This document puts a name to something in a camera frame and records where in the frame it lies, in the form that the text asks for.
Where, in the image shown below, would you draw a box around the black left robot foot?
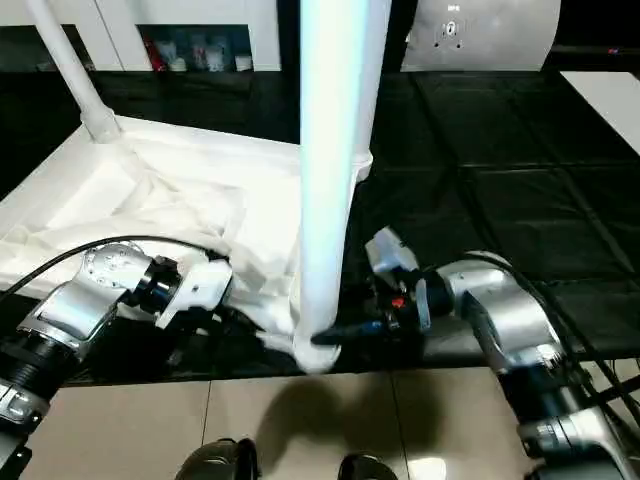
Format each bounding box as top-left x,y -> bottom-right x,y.
177,438 -> 259,480

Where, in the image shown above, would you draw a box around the black right robot foot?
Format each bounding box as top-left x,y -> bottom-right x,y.
338,452 -> 396,480

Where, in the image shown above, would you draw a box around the white cabinet with glass doors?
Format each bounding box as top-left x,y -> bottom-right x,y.
0,0 -> 284,74

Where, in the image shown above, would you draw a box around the black robot foot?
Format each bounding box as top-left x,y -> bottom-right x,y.
338,452 -> 396,480
177,438 -> 259,480

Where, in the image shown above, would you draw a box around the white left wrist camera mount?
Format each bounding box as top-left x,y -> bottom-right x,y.
154,262 -> 235,331

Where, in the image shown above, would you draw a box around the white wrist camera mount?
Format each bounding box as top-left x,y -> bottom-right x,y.
154,262 -> 235,331
364,225 -> 432,331

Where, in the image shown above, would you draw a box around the black work mat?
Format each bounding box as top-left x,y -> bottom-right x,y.
0,67 -> 640,384

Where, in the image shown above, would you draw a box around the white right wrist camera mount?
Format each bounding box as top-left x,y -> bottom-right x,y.
364,225 -> 432,331

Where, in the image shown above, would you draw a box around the white flat board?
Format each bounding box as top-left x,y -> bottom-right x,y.
559,71 -> 640,146

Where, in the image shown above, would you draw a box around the white plastic table top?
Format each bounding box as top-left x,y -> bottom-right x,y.
0,114 -> 375,374

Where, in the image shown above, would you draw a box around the black device with red light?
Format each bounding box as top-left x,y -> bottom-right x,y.
547,44 -> 640,71

